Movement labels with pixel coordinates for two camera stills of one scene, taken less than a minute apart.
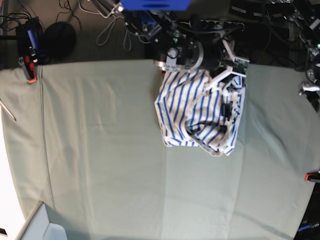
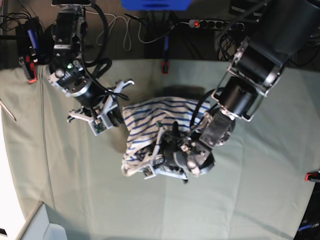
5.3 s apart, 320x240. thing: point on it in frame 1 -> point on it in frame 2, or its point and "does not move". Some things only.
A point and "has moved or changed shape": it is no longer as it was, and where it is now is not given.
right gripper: [310, 93] -> [149, 171]
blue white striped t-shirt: [192, 114] has moved or changed shape
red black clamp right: [309, 176] does not move
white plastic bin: [38, 227] does not move
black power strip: [211, 24] does not move
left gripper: [239, 67] -> [99, 123]
